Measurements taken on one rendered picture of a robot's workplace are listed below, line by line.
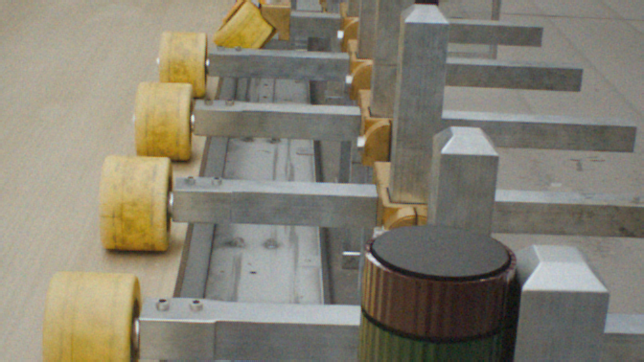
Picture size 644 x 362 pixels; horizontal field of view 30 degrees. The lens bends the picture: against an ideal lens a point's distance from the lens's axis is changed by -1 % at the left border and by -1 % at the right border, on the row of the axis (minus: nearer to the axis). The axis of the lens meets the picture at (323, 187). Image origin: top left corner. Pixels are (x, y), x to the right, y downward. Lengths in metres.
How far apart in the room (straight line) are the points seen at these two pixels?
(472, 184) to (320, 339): 0.16
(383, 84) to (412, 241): 0.74
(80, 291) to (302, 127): 0.52
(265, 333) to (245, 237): 1.05
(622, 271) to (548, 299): 3.04
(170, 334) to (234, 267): 0.94
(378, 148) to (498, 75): 0.36
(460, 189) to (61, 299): 0.26
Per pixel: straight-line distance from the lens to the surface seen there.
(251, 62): 1.51
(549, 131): 1.30
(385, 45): 1.21
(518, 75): 1.54
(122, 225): 1.02
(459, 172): 0.72
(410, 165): 0.98
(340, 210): 1.04
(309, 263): 1.76
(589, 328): 0.49
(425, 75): 0.96
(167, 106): 1.26
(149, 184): 1.02
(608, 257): 3.61
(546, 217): 1.06
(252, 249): 1.81
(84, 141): 1.36
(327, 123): 1.27
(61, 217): 1.14
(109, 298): 0.80
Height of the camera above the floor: 1.31
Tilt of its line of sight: 19 degrees down
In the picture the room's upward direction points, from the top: 3 degrees clockwise
